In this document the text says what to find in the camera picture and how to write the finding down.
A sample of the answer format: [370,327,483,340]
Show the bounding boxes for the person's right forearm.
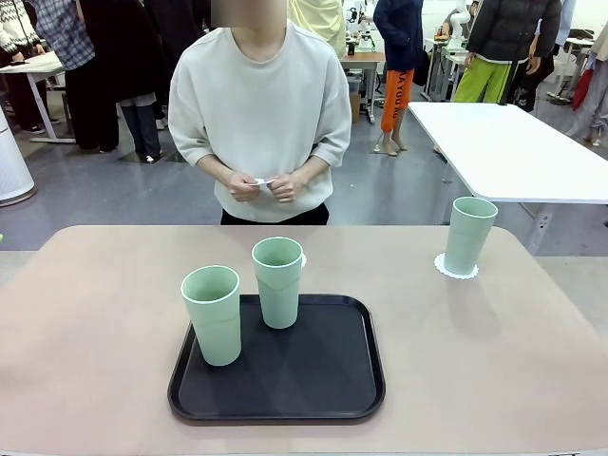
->
[197,154,237,184]

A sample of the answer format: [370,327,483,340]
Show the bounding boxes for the bystander in patterned sweater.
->
[0,0,47,135]

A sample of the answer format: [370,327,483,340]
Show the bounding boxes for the wood-top desk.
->
[339,50,387,125]

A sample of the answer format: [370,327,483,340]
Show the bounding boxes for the person's right hand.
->
[228,171,264,203]

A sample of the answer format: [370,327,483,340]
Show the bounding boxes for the black plastic serving tray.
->
[166,294,387,427]

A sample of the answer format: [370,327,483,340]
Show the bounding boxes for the white height-adjustable desk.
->
[0,50,77,144]

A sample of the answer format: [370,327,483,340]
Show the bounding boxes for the bystander in lime trousers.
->
[450,0,564,105]

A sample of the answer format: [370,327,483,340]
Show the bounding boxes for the person in cream sweatshirt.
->
[168,0,353,226]

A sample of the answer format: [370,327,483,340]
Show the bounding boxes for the white cylindrical air purifier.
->
[0,111,37,207]

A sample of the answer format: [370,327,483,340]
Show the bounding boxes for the bystander in grey trousers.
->
[560,0,608,146]

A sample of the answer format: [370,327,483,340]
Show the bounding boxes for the bystander in yellow top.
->
[287,0,348,61]

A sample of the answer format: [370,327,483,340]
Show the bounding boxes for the bystander in orange trousers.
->
[372,0,428,158]

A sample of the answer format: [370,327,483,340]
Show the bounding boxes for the white folding table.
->
[407,101,608,257]

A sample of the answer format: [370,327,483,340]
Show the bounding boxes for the person's left hand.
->
[270,172,303,205]

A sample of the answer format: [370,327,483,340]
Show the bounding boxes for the person's left forearm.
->
[293,155,332,184]

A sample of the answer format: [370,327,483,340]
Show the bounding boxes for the bystander in plaid shirt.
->
[32,0,99,143]

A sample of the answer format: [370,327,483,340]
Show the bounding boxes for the bystander in black coat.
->
[78,0,165,165]

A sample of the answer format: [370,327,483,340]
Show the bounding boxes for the light green plastic cup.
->
[445,196,499,276]
[180,265,243,368]
[251,237,305,330]

